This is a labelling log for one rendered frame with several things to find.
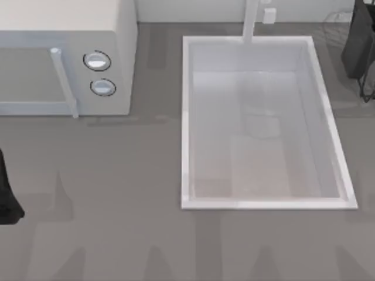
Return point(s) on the white sink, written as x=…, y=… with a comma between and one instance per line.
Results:
x=257, y=131

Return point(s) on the pale microwave oven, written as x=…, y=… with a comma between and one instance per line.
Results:
x=123, y=73

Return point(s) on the small microwave knob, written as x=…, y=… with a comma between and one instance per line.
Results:
x=102, y=87

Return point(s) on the large microwave knob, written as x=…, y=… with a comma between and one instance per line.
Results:
x=97, y=61

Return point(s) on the tall white tap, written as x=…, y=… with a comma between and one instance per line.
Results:
x=249, y=23

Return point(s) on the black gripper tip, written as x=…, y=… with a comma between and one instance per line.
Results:
x=6, y=196

